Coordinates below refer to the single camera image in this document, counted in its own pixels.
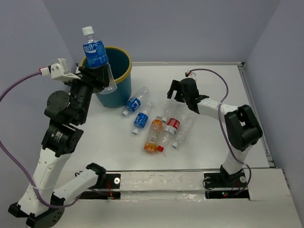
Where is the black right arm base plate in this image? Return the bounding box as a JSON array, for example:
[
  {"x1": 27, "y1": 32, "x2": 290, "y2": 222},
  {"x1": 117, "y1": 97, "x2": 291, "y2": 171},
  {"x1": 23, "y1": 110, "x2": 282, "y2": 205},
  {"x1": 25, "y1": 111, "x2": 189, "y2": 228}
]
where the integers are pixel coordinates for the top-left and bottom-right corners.
[{"x1": 202, "y1": 172, "x2": 249, "y2": 200}]

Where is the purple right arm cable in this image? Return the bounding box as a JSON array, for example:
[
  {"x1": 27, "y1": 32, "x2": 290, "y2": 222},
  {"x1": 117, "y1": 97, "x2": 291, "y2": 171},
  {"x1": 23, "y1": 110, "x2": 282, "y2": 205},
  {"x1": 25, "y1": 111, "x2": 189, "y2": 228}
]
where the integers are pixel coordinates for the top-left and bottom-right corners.
[{"x1": 190, "y1": 67, "x2": 252, "y2": 197}]

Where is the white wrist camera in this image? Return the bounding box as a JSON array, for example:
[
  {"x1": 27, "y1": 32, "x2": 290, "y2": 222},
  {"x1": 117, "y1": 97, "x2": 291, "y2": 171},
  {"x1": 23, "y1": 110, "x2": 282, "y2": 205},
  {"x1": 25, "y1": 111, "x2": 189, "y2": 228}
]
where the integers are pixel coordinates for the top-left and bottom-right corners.
[
  {"x1": 39, "y1": 58, "x2": 81, "y2": 82},
  {"x1": 185, "y1": 71, "x2": 196, "y2": 78}
]

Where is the clear bottle red label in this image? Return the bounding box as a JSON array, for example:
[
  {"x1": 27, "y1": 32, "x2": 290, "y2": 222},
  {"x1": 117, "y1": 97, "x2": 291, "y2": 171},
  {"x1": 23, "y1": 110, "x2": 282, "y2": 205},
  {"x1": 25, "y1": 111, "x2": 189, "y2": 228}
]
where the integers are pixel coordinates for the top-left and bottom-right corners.
[{"x1": 157, "y1": 118, "x2": 180, "y2": 152}]

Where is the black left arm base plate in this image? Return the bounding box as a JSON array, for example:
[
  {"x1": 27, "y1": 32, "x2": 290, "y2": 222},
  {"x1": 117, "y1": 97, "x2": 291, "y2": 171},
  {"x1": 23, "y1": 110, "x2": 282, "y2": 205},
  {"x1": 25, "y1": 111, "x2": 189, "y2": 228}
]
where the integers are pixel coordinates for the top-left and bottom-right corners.
[{"x1": 80, "y1": 172, "x2": 121, "y2": 200}]

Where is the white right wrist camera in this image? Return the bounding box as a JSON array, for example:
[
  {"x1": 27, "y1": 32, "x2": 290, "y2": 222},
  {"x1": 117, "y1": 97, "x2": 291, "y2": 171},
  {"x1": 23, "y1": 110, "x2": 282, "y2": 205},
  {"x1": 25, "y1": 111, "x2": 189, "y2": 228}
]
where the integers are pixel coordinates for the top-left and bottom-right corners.
[{"x1": 185, "y1": 71, "x2": 196, "y2": 78}]

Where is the clear unlabelled plastic bottle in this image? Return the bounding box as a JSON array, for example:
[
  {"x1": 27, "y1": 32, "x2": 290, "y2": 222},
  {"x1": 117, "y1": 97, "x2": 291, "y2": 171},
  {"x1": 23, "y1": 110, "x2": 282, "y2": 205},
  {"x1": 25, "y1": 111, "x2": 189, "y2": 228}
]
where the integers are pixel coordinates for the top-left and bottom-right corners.
[{"x1": 162, "y1": 99, "x2": 178, "y2": 124}]

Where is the blue label Pocari bottle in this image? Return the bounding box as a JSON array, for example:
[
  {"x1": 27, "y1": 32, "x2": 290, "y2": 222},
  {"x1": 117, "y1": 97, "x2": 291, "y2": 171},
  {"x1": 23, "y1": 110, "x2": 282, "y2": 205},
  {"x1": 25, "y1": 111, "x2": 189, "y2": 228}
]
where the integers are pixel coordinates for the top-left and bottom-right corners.
[{"x1": 82, "y1": 26, "x2": 117, "y2": 95}]

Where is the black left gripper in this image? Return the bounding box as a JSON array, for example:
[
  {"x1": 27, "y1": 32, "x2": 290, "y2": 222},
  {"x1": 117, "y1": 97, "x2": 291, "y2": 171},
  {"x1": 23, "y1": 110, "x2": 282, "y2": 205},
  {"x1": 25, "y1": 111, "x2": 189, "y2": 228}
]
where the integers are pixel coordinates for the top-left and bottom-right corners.
[{"x1": 68, "y1": 63, "x2": 113, "y2": 122}]

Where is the teal bin yellow rim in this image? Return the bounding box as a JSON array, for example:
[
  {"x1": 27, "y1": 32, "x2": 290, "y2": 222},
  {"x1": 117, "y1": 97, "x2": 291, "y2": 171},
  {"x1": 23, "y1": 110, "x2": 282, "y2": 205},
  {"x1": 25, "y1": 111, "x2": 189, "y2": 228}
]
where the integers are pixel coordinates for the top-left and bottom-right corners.
[{"x1": 96, "y1": 46, "x2": 132, "y2": 108}]

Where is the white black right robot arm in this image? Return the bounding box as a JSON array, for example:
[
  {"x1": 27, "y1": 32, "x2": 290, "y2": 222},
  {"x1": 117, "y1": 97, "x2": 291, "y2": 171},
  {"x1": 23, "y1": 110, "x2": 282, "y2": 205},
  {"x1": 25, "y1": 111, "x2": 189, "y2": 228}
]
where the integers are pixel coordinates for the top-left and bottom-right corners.
[{"x1": 167, "y1": 78, "x2": 263, "y2": 189}]

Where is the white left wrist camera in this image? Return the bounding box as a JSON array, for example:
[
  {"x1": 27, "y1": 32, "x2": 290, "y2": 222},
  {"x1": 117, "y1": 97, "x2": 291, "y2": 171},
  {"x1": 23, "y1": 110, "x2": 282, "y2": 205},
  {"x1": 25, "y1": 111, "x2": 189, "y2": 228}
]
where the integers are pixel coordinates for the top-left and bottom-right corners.
[{"x1": 39, "y1": 58, "x2": 81, "y2": 82}]

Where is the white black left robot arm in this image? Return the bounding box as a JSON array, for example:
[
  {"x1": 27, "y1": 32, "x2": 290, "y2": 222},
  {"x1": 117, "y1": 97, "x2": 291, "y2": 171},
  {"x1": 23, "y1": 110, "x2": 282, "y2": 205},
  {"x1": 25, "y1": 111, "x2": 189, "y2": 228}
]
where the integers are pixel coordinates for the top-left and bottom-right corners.
[{"x1": 8, "y1": 64, "x2": 110, "y2": 228}]

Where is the clear bottle blue cap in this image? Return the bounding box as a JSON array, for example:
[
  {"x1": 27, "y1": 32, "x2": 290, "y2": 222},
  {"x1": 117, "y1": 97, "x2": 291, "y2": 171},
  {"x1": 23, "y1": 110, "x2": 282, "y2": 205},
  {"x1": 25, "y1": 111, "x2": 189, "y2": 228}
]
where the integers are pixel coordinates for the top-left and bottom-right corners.
[{"x1": 171, "y1": 114, "x2": 196, "y2": 149}]

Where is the orange label tea bottle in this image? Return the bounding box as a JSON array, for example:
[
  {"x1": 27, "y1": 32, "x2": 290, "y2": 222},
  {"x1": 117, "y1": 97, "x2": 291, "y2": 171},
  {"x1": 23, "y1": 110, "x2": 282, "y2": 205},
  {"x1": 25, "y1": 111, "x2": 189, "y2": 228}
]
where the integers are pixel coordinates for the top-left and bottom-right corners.
[{"x1": 143, "y1": 116, "x2": 163, "y2": 153}]

